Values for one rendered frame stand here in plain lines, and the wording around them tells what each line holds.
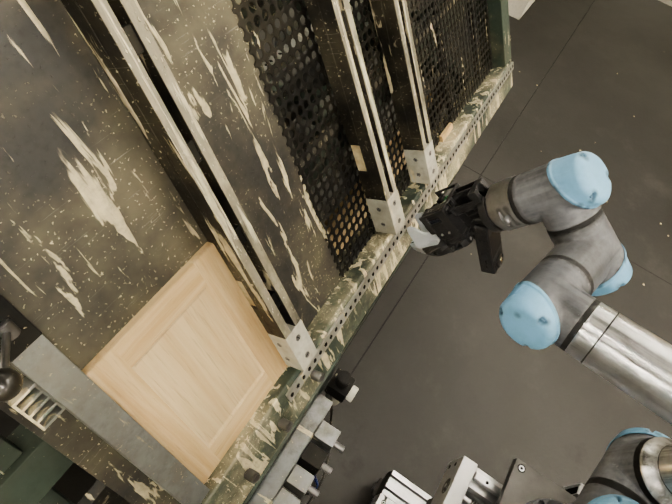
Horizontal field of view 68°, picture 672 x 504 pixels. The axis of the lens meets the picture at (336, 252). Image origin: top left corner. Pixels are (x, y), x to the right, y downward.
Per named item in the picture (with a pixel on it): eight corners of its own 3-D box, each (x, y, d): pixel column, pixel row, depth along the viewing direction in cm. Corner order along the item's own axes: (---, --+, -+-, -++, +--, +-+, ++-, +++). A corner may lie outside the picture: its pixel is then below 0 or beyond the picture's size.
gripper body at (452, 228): (433, 191, 86) (488, 168, 76) (463, 226, 89) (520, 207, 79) (414, 221, 82) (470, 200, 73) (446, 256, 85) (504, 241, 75)
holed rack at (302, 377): (289, 401, 118) (291, 402, 118) (285, 394, 116) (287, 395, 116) (512, 68, 206) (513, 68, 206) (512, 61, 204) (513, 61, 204)
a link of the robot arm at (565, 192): (603, 220, 62) (571, 160, 61) (527, 239, 71) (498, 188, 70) (623, 192, 66) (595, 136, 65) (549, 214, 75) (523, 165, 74)
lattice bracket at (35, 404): (34, 424, 74) (44, 431, 73) (1, 399, 70) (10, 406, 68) (56, 401, 76) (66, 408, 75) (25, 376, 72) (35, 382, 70)
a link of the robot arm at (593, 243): (558, 314, 70) (521, 249, 69) (594, 271, 76) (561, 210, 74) (611, 312, 63) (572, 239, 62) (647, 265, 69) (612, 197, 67)
